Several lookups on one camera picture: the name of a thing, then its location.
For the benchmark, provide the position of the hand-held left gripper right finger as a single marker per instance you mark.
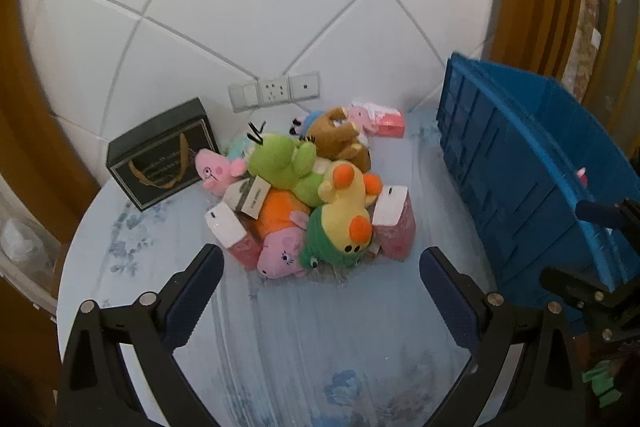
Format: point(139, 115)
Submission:
point(445, 297)

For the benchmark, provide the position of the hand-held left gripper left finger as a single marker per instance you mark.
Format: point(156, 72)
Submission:
point(195, 302)

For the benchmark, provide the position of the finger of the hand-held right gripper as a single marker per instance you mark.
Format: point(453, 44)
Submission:
point(600, 213)
point(585, 292)

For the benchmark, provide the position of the blue plastic container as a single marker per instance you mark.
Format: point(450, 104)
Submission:
point(500, 147)

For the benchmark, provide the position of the green frog plush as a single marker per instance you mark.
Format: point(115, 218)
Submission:
point(275, 154)

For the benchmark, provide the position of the small pink toy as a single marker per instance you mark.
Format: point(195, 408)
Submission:
point(582, 174)

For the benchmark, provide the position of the pink box white top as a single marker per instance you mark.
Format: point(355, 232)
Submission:
point(232, 232)
point(387, 121)
point(395, 222)

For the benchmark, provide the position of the green plastic leaves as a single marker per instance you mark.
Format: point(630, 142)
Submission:
point(602, 382)

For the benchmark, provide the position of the pink pig plush orange shirt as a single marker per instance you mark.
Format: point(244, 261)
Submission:
point(280, 252)

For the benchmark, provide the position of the white hang tag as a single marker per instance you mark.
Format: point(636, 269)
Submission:
point(254, 198)

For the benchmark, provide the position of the yellow duck plush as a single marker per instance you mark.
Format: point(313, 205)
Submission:
point(340, 207)

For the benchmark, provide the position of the black gift box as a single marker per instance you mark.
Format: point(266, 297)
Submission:
point(165, 157)

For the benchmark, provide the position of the light blue plush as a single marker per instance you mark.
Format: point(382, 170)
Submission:
point(240, 148)

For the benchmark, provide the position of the clear plastic bag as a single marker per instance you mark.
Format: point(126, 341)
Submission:
point(22, 237)

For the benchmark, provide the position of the brown bear plush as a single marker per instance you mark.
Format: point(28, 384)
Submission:
point(335, 137)

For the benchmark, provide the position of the small pink pig plush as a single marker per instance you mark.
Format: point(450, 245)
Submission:
point(357, 114)

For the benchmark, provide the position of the blue hat plush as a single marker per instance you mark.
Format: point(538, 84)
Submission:
point(307, 121)

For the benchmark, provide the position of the white wall socket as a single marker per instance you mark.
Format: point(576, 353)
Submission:
point(274, 91)

